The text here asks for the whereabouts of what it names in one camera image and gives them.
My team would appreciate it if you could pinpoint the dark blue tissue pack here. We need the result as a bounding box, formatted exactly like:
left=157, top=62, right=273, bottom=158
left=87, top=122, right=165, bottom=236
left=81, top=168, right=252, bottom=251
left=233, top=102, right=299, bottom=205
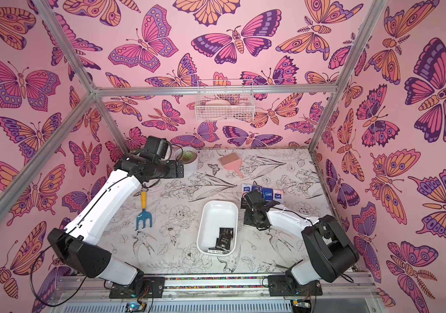
left=251, top=185, right=263, bottom=194

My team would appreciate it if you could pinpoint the pink blue floral tissue pack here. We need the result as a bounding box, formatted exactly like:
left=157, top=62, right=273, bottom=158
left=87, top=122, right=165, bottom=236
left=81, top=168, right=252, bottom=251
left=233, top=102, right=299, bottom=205
left=241, top=184, right=253, bottom=194

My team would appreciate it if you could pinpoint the black sachet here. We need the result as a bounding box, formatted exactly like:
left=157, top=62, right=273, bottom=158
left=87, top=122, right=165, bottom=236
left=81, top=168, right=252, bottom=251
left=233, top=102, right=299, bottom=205
left=219, top=228, right=234, bottom=240
left=207, top=249, right=225, bottom=255
left=215, top=237, right=232, bottom=252

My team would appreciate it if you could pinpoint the black sachet bottom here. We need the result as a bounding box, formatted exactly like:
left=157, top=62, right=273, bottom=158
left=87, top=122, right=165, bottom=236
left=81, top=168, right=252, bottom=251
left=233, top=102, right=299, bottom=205
left=215, top=237, right=232, bottom=252

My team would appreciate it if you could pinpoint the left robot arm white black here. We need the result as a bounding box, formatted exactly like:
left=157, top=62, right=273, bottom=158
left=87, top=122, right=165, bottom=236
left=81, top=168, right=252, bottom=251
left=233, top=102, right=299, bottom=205
left=48, top=136, right=184, bottom=290

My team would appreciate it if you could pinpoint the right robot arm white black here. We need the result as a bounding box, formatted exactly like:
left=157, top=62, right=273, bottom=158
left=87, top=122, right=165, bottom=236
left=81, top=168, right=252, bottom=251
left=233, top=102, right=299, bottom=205
left=242, top=189, right=360, bottom=288

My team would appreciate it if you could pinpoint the white oval storage box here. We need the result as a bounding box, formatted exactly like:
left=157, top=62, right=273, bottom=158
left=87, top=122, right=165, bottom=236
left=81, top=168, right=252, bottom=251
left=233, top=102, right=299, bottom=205
left=196, top=200, right=239, bottom=256

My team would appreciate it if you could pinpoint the white pot with succulent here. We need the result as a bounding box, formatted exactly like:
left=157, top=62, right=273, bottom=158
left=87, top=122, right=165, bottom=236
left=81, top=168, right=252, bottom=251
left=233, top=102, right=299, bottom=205
left=175, top=147, right=199, bottom=177

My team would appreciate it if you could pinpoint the pink dustpan brush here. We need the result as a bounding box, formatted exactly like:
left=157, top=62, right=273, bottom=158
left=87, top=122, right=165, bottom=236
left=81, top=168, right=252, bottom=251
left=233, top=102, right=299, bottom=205
left=219, top=152, right=245, bottom=179

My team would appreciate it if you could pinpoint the blue garden fork yellow handle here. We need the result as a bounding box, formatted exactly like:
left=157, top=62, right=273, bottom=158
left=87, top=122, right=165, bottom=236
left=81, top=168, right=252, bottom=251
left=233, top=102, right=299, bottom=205
left=136, top=190, right=152, bottom=230

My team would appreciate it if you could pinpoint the white wire wall basket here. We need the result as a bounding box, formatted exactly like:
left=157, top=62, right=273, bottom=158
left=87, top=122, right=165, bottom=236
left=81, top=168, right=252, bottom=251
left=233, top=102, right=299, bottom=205
left=193, top=79, right=256, bottom=123

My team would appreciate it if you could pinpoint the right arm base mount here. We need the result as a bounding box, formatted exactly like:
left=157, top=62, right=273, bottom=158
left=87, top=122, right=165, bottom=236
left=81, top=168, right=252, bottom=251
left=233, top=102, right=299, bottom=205
left=267, top=275, right=323, bottom=298

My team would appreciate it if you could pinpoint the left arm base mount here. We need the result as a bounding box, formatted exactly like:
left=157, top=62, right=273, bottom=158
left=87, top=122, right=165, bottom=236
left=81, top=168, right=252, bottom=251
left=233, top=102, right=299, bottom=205
left=109, top=276, right=166, bottom=299

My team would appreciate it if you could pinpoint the aluminium rail front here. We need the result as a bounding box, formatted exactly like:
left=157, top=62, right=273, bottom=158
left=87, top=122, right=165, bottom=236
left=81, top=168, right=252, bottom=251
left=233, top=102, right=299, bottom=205
left=49, top=273, right=378, bottom=304

